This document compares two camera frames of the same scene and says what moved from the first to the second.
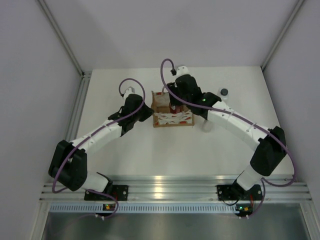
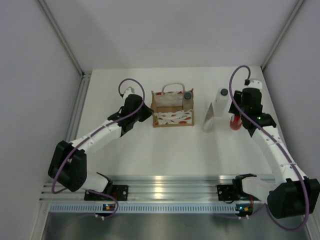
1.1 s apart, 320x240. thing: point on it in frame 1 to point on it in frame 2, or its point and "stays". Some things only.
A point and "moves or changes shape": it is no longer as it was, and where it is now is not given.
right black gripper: x=173 y=99 to x=237 y=96
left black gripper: x=148 y=112 stays
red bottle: x=176 y=109 moves or changes shape
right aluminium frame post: x=292 y=16 stays
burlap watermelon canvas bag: x=162 y=115 stays
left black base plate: x=120 y=192 stays
